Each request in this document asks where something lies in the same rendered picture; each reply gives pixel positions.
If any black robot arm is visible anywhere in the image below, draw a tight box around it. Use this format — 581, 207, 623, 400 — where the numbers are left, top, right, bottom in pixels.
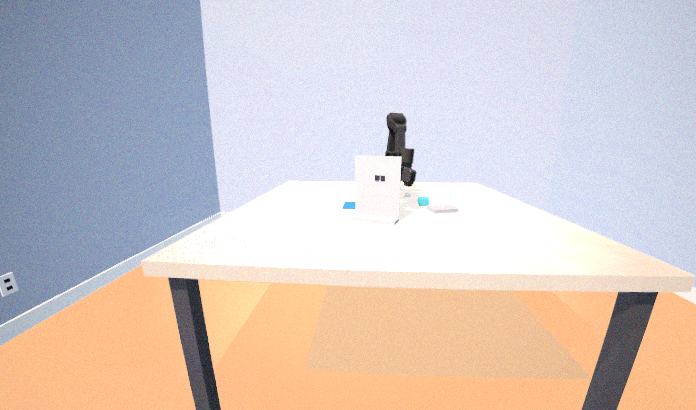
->
386, 113, 417, 187

